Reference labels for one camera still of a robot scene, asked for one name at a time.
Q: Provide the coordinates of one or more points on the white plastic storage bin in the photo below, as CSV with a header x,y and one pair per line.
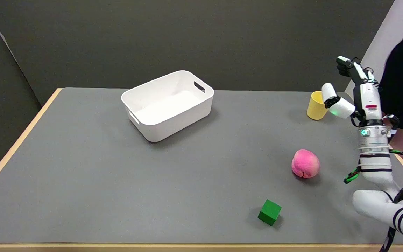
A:
x,y
166,106

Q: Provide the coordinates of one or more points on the green cube block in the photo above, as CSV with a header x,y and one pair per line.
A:
x,y
269,211

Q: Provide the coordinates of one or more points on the pink toy peach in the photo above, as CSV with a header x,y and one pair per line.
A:
x,y
305,163

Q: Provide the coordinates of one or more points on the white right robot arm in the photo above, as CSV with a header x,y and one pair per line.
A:
x,y
374,159

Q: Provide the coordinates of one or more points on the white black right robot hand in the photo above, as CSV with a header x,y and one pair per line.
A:
x,y
368,99

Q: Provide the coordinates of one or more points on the yellow cup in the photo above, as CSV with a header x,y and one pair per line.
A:
x,y
316,107

